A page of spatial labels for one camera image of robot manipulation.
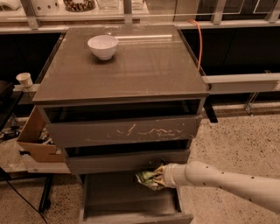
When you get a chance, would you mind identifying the green jalapeno chip bag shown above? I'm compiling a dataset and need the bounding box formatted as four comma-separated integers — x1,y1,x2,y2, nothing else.
136,171,159,191

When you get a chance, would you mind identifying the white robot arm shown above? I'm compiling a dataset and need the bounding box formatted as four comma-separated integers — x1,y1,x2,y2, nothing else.
153,161,280,214

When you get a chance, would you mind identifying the grey bottom drawer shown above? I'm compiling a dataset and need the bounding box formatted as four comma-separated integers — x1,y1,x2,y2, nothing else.
79,171,193,224

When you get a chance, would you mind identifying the grey drawer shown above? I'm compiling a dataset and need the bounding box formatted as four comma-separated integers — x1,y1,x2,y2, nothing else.
66,139,192,174
46,100,202,148
79,171,193,224

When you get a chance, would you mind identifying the grey middle drawer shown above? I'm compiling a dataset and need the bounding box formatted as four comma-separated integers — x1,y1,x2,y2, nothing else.
66,139,192,174

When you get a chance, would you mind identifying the grey drawer cabinet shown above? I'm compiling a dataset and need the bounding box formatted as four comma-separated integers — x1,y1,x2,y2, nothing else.
32,24,211,224

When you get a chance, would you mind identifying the grey top drawer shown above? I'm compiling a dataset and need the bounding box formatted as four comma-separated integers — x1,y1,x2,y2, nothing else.
46,100,202,148

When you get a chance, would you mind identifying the black stand leg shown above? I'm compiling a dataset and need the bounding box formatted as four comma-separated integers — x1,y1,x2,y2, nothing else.
38,174,53,213

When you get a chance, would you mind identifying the brown cardboard box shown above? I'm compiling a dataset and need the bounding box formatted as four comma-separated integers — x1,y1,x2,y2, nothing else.
17,107,65,163

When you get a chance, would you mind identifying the white ceramic bowl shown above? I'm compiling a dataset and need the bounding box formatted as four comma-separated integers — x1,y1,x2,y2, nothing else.
87,35,119,60

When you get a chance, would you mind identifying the white paper cup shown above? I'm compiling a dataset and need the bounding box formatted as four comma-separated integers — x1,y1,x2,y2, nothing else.
16,73,33,88

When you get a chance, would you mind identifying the patterned jar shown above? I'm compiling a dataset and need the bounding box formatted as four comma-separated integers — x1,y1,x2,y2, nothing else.
63,0,95,12

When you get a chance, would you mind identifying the white perforated container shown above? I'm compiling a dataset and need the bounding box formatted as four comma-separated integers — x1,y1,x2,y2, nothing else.
31,0,60,16

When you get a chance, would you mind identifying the metal rail beam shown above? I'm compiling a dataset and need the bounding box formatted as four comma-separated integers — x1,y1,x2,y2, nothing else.
202,73,280,95

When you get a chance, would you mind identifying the black floor cable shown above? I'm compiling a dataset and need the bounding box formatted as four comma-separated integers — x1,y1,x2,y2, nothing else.
0,171,49,224

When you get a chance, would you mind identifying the orange cable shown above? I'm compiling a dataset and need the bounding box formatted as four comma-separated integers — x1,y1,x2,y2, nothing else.
187,18,204,72

